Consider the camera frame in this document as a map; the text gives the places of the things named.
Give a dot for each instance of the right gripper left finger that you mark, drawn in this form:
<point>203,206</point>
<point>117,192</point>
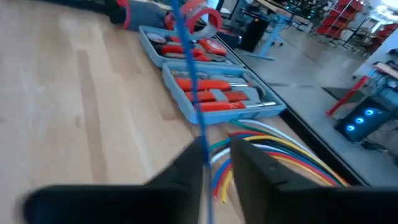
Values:
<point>155,205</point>

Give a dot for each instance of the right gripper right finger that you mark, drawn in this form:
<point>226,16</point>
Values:
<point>295,202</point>

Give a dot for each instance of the grey open tool case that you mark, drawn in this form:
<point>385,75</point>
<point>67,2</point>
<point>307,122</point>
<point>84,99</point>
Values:
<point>186,105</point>

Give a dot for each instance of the computer tower with blue fans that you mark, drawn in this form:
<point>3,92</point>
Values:
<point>373,124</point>

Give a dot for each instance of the red and grey utility knife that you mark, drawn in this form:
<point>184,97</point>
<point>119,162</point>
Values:
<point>199,96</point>

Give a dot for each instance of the red metal bar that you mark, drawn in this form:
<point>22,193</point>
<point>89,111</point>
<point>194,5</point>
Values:
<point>348,95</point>

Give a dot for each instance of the light blue table stand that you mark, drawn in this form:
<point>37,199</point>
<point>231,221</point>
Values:
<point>273,37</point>

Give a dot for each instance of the red tape measure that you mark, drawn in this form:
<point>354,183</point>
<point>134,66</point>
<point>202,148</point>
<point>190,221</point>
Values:
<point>213,46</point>

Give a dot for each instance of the dark bin with red trim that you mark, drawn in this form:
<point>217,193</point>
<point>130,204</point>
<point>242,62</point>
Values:
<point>230,39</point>

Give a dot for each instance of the red shelving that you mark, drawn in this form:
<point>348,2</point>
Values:
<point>329,21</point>

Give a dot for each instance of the grey pouch with red rim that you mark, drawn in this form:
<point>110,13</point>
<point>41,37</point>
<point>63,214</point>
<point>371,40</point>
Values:
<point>146,15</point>

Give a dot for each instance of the black metal table frame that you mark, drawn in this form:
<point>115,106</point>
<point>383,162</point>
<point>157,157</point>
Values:
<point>311,140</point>

